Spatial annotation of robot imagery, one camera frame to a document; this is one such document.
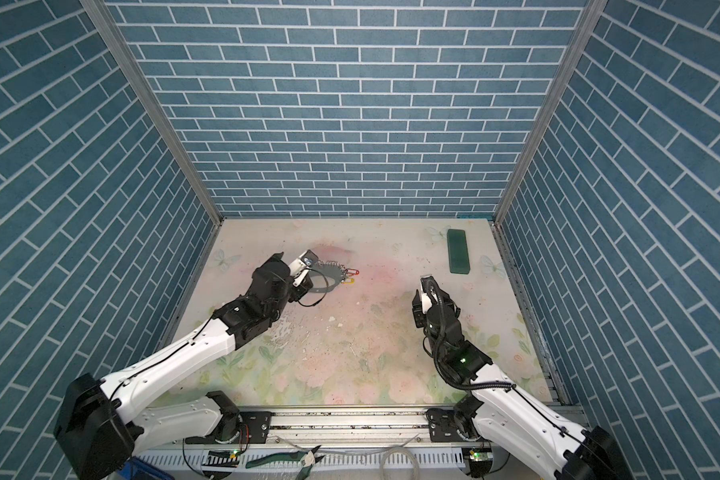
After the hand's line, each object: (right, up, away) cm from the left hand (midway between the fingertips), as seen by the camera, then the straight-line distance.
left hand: (293, 262), depth 80 cm
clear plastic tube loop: (+28, -44, -10) cm, 53 cm away
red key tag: (+14, -5, +25) cm, 29 cm away
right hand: (+36, -7, 0) cm, 37 cm away
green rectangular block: (+53, +2, +30) cm, 61 cm away
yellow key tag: (+13, -8, +22) cm, 27 cm away
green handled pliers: (+6, -46, -11) cm, 47 cm away
